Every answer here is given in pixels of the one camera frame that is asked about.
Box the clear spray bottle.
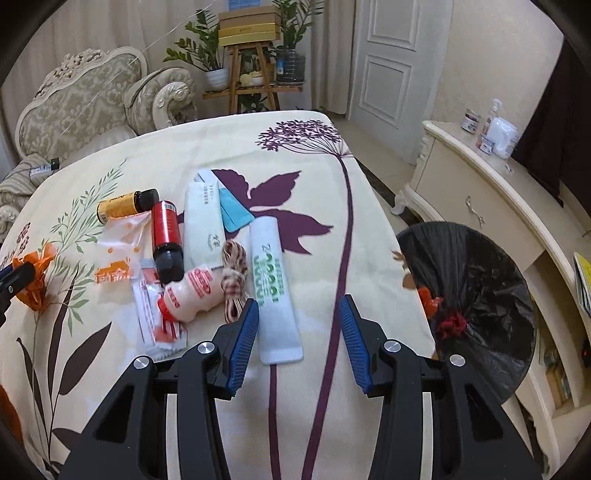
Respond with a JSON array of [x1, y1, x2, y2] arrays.
[[482, 99, 502, 134]]

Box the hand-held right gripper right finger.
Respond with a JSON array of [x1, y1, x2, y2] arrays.
[[338, 294, 543, 480]]

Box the white tube green print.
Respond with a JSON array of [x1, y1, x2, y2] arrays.
[[249, 217, 304, 366]]

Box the white panel door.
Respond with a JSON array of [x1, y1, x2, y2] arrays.
[[346, 0, 451, 164]]

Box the tall green plant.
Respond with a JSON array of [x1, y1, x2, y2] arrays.
[[272, 0, 312, 51]]

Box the small orange wrapper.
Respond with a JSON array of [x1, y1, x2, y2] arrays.
[[418, 286, 444, 317]]

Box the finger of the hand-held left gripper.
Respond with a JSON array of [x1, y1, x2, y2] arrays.
[[0, 262, 37, 324]]

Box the red label dark bottle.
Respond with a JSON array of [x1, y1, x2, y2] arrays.
[[151, 200, 186, 284]]

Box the trash bin with black bag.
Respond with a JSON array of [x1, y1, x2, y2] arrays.
[[396, 222, 537, 402]]

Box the floral printed tablecloth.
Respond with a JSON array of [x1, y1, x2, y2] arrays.
[[0, 110, 437, 480]]

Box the stack of yellow books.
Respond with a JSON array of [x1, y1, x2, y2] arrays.
[[573, 251, 591, 319]]

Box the brown cardboard box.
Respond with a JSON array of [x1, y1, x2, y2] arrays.
[[218, 6, 281, 31]]

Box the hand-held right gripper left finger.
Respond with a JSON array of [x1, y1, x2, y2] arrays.
[[58, 298, 262, 480]]

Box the ornate beige armchair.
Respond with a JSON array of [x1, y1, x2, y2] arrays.
[[0, 48, 199, 232]]

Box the brown rope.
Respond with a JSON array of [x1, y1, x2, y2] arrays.
[[218, 240, 247, 326]]

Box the plant in white pot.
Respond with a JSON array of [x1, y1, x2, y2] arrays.
[[163, 9, 229, 90]]

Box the clear water bottle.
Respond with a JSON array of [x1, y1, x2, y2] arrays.
[[276, 48, 306, 85]]

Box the dark brown curtain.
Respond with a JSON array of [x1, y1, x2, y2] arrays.
[[510, 44, 591, 222]]

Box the cream curved cabinet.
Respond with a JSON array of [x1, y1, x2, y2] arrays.
[[392, 121, 591, 416]]

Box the wooden plant stand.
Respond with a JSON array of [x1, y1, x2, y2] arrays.
[[203, 41, 305, 114]]

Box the small yogurt drink bottle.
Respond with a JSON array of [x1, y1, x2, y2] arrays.
[[157, 264, 225, 324]]

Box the long white packet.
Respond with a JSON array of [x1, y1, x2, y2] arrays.
[[183, 181, 228, 271]]

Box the red crumpled wrapper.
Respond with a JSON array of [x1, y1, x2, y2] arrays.
[[436, 310, 469, 340]]

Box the white plastic jug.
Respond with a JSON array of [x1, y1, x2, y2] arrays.
[[489, 117, 520, 159]]

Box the blue packet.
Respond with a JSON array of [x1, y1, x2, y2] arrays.
[[217, 188, 256, 233]]

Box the clear orange print wrapper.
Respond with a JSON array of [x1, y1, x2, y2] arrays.
[[95, 213, 153, 287]]

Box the white red sachet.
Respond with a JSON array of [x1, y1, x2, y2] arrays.
[[131, 261, 188, 363]]

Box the yellow label brown bottle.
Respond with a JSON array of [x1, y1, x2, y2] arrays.
[[96, 188, 160, 226]]

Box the beige curtain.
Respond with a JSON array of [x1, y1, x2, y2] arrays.
[[309, 0, 356, 114]]

